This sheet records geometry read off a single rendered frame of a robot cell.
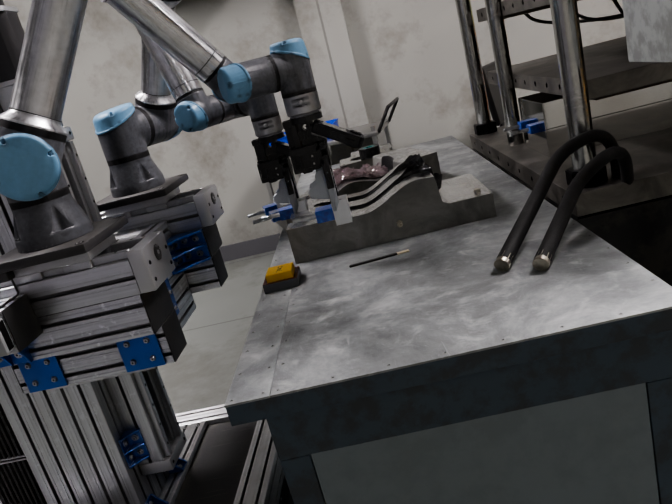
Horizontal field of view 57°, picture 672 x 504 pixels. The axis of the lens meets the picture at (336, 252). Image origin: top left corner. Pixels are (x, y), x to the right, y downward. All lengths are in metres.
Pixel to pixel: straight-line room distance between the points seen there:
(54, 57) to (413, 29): 3.55
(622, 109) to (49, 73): 1.64
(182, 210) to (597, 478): 1.19
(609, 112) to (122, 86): 3.55
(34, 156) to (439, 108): 3.67
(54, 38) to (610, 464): 1.16
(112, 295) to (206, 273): 0.52
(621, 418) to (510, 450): 0.18
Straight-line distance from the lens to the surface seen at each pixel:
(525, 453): 1.08
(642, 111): 2.21
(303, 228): 1.50
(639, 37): 1.59
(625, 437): 1.11
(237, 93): 1.28
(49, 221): 1.34
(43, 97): 1.21
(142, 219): 1.79
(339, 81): 4.40
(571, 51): 1.66
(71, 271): 1.35
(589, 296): 1.06
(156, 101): 1.85
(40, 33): 1.23
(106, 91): 4.91
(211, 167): 4.74
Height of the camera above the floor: 1.24
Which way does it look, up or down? 17 degrees down
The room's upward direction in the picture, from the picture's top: 15 degrees counter-clockwise
